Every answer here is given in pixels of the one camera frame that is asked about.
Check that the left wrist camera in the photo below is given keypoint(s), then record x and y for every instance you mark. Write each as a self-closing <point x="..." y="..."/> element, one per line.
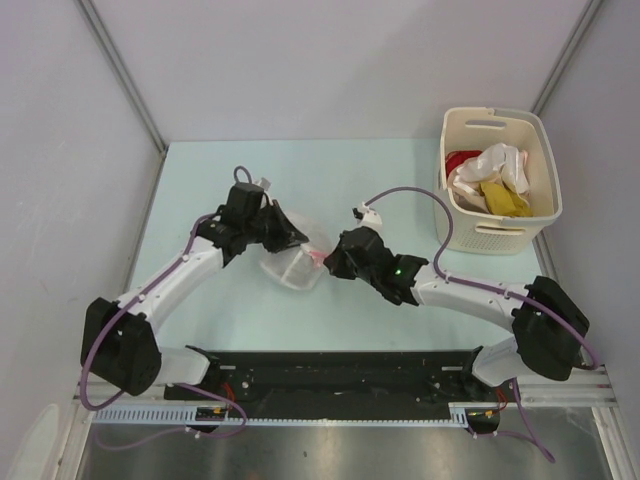
<point x="265" y="185"/>

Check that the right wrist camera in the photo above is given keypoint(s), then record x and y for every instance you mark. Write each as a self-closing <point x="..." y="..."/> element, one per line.
<point x="366" y="216"/>

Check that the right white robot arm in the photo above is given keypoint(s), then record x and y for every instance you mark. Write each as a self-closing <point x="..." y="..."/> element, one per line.
<point x="545" y="326"/>

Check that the aluminium frame rail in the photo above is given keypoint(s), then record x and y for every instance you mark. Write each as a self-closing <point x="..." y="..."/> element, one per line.
<point x="583" y="388"/>

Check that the white mesh laundry bag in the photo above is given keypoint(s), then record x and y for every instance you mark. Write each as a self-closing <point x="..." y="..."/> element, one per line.
<point x="300" y="267"/>

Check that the cream plastic laundry basket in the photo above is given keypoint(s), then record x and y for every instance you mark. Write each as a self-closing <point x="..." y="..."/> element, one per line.
<point x="476" y="128"/>

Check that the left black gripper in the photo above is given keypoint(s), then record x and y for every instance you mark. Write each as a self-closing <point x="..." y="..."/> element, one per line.
<point x="291" y="234"/>

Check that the red garment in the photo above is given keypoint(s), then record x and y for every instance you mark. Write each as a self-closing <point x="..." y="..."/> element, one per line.
<point x="455" y="159"/>

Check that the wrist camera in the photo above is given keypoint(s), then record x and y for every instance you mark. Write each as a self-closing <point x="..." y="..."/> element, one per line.
<point x="265" y="185"/>
<point x="366" y="216"/>

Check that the white crumpled garment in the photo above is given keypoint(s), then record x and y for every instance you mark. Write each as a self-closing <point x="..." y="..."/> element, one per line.
<point x="499" y="163"/>

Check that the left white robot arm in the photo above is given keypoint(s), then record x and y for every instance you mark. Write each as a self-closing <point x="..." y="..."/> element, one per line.
<point x="119" y="343"/>

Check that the yellow garment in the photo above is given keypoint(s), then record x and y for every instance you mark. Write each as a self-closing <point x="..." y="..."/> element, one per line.
<point x="501" y="201"/>

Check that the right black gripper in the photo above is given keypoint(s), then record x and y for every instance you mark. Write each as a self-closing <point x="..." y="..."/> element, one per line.
<point x="336" y="265"/>

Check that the white slotted cable duct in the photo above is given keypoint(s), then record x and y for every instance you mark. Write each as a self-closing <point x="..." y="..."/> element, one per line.
<point x="205" y="416"/>

